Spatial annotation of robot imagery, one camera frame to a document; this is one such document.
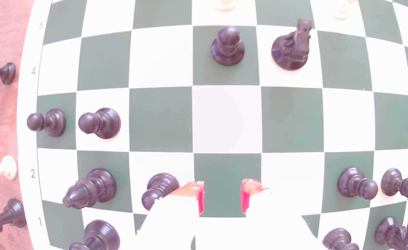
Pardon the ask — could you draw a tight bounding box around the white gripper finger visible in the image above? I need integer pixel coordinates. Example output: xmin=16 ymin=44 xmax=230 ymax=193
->
xmin=240 ymin=178 xmax=326 ymax=250
xmin=134 ymin=181 xmax=205 ymax=250

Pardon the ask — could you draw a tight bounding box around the black chess pawn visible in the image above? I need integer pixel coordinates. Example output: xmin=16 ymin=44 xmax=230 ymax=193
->
xmin=337 ymin=167 xmax=379 ymax=201
xmin=78 ymin=107 xmax=121 ymax=139
xmin=141 ymin=172 xmax=180 ymax=211
xmin=210 ymin=26 xmax=245 ymax=66
xmin=380 ymin=168 xmax=408 ymax=198
xmin=26 ymin=108 xmax=66 ymax=138
xmin=0 ymin=62 xmax=16 ymax=85

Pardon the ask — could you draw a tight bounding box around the black chess bishop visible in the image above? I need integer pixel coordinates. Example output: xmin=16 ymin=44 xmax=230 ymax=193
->
xmin=322 ymin=227 xmax=360 ymax=250

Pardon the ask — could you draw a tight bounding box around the black chess queen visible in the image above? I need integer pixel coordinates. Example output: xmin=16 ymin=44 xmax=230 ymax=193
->
xmin=69 ymin=220 xmax=121 ymax=250

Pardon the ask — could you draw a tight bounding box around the green and cream chess mat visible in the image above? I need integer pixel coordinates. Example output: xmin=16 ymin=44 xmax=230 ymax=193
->
xmin=16 ymin=0 xmax=408 ymax=250

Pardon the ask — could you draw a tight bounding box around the black chess king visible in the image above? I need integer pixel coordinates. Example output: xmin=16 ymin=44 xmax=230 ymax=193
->
xmin=0 ymin=198 xmax=27 ymax=237

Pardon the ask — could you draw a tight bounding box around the white chess pawn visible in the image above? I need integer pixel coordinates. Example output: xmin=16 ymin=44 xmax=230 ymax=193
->
xmin=215 ymin=0 xmax=237 ymax=12
xmin=0 ymin=155 xmax=18 ymax=181
xmin=332 ymin=0 xmax=355 ymax=20

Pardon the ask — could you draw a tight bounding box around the black pawn b2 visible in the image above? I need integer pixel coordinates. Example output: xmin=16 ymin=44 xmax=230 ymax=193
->
xmin=62 ymin=168 xmax=117 ymax=209

